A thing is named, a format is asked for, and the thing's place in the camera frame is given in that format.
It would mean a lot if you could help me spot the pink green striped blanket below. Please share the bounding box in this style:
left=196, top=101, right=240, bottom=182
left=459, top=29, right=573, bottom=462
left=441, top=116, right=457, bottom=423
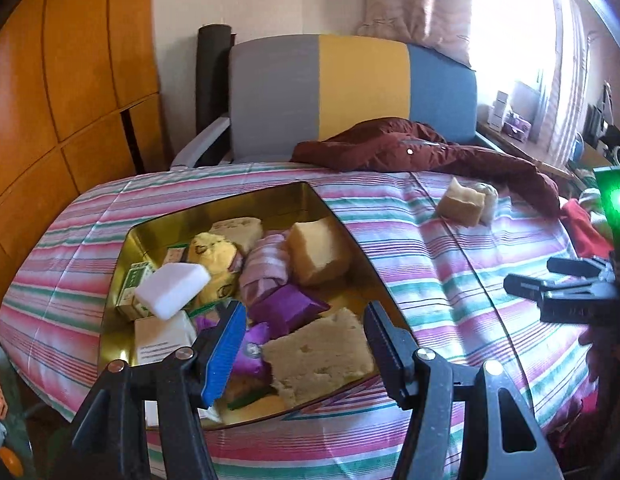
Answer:
left=0, top=160, right=598, bottom=480

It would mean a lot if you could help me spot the orange fruit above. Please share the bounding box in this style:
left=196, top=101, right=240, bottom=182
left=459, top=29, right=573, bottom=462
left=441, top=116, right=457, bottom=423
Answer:
left=0, top=447, right=23, bottom=478

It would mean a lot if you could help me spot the black rolled mat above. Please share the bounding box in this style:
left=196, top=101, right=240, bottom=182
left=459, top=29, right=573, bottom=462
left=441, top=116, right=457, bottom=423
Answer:
left=196, top=24, right=235, bottom=136

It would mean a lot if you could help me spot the grey yellow blue headboard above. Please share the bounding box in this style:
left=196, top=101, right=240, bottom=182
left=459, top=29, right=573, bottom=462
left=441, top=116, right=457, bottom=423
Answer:
left=227, top=34, right=478, bottom=163

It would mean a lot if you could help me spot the grey chair armrest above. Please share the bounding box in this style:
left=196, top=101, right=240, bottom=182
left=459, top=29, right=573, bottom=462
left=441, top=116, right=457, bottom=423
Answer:
left=170, top=116, right=233, bottom=168

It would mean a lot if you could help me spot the yellow sponge cube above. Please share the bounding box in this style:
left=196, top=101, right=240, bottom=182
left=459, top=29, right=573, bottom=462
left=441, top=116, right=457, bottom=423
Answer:
left=287, top=217, right=353, bottom=287

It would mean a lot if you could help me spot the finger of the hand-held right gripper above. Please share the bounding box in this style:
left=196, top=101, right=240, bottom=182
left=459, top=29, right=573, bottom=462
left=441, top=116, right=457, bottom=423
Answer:
left=547, top=256, right=615, bottom=281
left=504, top=274, right=620, bottom=326

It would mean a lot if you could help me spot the person's right hand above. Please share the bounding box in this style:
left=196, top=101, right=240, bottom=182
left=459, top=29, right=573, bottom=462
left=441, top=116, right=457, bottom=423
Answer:
left=578, top=324, right=615, bottom=391

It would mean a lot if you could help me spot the white boxes stack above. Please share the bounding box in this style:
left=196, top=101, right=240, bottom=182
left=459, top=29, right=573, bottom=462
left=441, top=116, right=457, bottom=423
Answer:
left=487, top=91, right=510, bottom=131

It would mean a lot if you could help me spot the pink striped towel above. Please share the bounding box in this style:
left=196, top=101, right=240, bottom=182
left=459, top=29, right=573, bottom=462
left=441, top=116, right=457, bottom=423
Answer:
left=239, top=231, right=293, bottom=306

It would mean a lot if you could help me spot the large beige sponge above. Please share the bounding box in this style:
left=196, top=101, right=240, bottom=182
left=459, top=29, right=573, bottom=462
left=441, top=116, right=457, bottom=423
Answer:
left=260, top=307, right=381, bottom=408

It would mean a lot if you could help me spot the whitish sponge block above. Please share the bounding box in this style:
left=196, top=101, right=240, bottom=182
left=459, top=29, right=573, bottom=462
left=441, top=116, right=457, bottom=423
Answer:
left=474, top=182, right=499, bottom=226

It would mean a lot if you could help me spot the green white small box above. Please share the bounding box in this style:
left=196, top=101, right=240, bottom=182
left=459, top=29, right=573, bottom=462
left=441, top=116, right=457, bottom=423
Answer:
left=162, top=245, right=191, bottom=266
left=115, top=262, right=158, bottom=321

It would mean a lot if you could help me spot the wooden wardrobe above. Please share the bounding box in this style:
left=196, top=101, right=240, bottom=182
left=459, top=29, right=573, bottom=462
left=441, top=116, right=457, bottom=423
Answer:
left=0, top=0, right=173, bottom=271

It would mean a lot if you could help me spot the red cloth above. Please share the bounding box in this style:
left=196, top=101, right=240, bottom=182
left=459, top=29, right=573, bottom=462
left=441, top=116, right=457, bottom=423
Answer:
left=560, top=199, right=615, bottom=261

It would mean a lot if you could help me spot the white board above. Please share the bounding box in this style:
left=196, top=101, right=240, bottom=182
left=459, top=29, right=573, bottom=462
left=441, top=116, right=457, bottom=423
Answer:
left=510, top=80, right=540, bottom=121

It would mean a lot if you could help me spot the yellow plush toy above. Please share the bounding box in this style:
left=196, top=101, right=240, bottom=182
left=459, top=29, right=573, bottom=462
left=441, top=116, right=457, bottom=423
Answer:
left=187, top=231, right=245, bottom=306

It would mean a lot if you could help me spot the beige sponge block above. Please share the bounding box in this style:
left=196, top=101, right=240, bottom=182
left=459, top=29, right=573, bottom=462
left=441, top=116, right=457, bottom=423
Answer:
left=210, top=216, right=265, bottom=256

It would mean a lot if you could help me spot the black appliance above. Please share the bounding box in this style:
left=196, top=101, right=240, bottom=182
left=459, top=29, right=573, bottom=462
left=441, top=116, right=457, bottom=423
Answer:
left=587, top=105, right=620, bottom=161

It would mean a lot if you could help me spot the purple box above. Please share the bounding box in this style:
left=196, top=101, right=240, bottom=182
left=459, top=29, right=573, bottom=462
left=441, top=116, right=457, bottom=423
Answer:
left=504, top=112, right=533, bottom=138

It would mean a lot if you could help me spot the glass side table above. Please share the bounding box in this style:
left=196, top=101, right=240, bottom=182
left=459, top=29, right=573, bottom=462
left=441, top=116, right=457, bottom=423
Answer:
left=0, top=342, right=36, bottom=480

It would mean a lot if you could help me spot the white sponge block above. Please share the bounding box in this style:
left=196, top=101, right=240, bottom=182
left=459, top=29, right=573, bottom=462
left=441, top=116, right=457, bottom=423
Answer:
left=134, top=262, right=211, bottom=320

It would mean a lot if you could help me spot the tan sponge block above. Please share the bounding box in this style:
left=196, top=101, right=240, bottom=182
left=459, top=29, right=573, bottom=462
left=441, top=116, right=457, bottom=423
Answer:
left=436, top=176, right=486, bottom=227

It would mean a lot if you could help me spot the pale patterned curtain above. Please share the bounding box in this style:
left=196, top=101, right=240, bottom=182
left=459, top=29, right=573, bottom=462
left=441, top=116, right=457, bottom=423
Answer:
left=356, top=0, right=474, bottom=68

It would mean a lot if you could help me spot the dark red jacket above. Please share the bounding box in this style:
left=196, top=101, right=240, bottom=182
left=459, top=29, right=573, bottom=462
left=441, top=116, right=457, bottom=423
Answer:
left=290, top=117, right=563, bottom=218

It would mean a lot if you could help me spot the pink striped curtain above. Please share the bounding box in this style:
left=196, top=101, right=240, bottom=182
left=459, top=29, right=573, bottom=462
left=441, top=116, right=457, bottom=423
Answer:
left=537, top=0, right=590, bottom=161

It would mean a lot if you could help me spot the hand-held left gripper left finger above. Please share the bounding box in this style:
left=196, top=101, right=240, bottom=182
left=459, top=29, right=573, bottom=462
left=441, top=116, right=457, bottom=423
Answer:
left=65, top=300, right=248, bottom=480

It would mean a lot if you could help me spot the gold metal tin box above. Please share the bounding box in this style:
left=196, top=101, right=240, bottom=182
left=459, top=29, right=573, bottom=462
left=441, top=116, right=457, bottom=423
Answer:
left=97, top=181, right=413, bottom=430

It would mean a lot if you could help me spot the wooden desk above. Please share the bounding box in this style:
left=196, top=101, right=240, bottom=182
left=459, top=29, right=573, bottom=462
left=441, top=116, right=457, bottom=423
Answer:
left=477, top=120, right=575, bottom=181

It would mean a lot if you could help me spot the dark pink cloth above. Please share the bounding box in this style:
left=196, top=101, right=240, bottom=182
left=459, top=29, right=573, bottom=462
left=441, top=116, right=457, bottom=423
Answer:
left=547, top=385, right=620, bottom=471

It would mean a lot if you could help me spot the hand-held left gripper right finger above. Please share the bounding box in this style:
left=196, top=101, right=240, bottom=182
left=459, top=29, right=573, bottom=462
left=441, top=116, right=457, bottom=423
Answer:
left=364, top=301, right=563, bottom=480

